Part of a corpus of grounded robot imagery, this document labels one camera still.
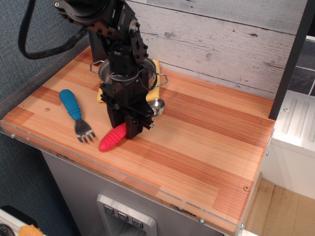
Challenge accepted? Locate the orange black object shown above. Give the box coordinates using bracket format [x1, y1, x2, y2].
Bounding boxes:
[0, 223, 44, 236]

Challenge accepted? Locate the blue handled metal fork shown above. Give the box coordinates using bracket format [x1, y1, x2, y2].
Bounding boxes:
[59, 89, 95, 143]

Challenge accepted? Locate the dark post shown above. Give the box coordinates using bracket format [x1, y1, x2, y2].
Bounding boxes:
[268, 0, 315, 120]
[89, 30, 108, 62]

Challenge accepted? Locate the dark right post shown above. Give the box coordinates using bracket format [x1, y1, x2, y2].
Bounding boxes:
[268, 0, 315, 120]

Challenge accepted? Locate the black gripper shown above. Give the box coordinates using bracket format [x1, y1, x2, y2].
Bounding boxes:
[100, 69, 154, 139]

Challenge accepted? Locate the white toy sink unit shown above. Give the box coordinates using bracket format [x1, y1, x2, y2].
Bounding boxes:
[259, 35, 315, 200]

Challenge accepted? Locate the yellow cloth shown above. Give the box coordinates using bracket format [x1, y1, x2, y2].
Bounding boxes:
[97, 59, 160, 103]

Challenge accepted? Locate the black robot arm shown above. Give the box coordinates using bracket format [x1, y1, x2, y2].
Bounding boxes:
[55, 0, 155, 139]

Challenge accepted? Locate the dark left post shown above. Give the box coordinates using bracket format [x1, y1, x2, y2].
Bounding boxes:
[89, 30, 108, 62]

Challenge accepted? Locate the silver dispenser panel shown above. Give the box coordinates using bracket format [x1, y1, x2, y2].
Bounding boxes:
[96, 194, 158, 236]

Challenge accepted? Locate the red handled metal spoon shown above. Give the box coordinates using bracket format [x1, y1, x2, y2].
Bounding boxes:
[99, 98, 165, 152]

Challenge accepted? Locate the stainless steel pot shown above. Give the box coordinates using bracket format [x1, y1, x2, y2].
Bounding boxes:
[90, 59, 169, 88]

